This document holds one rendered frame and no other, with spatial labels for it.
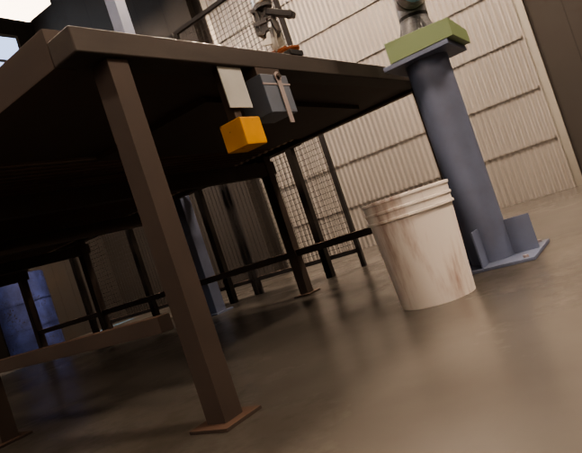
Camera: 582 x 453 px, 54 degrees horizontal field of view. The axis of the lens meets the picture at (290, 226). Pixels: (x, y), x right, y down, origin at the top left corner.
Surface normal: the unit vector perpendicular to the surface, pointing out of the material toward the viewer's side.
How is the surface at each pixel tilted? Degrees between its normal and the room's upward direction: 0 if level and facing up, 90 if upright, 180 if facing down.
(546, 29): 90
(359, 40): 90
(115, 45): 90
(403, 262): 93
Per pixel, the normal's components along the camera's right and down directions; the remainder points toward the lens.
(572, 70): -0.51, 0.15
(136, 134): 0.77, -0.26
